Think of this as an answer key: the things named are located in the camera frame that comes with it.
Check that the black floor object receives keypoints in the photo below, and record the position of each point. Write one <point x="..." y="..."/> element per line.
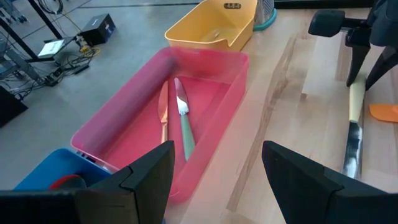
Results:
<point x="11" y="107"/>

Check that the black neighbouring table frame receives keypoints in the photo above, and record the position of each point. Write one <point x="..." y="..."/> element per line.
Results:
<point x="43" y="17"/>

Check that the black equipment box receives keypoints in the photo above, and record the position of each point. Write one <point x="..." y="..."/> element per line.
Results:
<point x="98" y="29"/>

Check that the blue plastic bin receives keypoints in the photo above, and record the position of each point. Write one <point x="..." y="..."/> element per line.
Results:
<point x="46" y="168"/>

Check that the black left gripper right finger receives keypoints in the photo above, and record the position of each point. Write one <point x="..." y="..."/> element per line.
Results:
<point x="311" y="199"/>

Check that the white flat device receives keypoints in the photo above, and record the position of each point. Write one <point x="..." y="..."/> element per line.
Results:
<point x="51" y="48"/>

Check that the pink plastic bin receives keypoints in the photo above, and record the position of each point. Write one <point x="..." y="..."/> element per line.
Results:
<point x="140" y="130"/>

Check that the yellow plastic bin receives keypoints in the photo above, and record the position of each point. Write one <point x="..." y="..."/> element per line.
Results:
<point x="199" y="28"/>

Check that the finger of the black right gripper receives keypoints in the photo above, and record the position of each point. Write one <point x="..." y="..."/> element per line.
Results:
<point x="387" y="65"/>
<point x="356" y="62"/>

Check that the steel box grater teal top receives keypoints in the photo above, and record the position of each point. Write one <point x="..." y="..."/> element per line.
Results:
<point x="264" y="15"/>

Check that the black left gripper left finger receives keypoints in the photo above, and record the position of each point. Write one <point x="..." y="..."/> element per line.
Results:
<point x="93" y="208"/>

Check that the rose gold table knife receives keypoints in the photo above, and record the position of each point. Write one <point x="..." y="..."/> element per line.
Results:
<point x="163" y="109"/>

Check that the black power strip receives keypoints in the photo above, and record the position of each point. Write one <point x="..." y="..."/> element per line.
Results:
<point x="53" y="76"/>

